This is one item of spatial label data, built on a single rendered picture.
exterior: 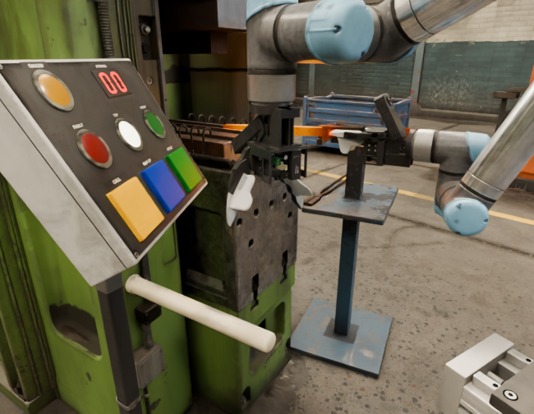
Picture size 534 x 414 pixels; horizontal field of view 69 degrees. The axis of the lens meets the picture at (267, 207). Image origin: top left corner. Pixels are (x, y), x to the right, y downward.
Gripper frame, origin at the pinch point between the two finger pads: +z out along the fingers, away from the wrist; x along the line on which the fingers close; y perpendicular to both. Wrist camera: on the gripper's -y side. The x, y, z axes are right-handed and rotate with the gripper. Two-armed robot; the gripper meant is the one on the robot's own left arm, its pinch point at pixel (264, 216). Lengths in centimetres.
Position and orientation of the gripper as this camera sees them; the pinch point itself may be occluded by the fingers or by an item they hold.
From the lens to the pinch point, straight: 69.5
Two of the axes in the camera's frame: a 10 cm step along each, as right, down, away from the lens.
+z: 0.0, 9.3, 3.6
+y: 5.3, 3.1, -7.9
